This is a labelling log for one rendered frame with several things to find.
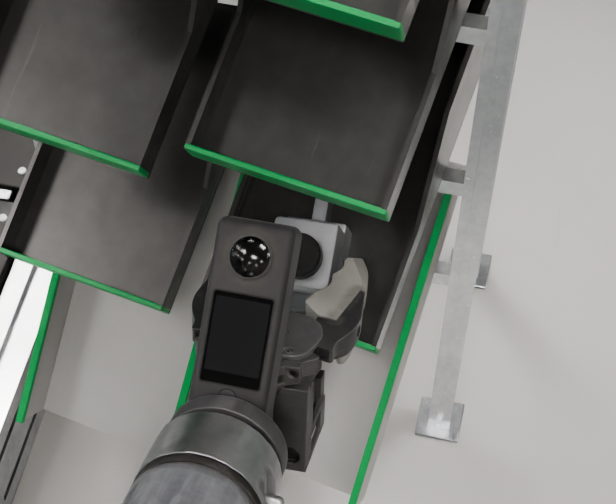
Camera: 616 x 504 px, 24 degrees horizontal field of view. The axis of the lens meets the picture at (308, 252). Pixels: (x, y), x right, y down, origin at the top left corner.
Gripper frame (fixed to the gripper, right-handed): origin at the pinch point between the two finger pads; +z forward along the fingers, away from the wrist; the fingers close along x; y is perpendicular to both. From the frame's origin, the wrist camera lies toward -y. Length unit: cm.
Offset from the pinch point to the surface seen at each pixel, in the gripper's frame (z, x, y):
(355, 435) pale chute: 8.8, 2.5, 21.3
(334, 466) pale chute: 7.8, 1.1, 24.0
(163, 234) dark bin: 3.2, -11.1, 2.0
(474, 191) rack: 10.1, 9.9, -1.0
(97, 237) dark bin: 2.6, -15.9, 2.7
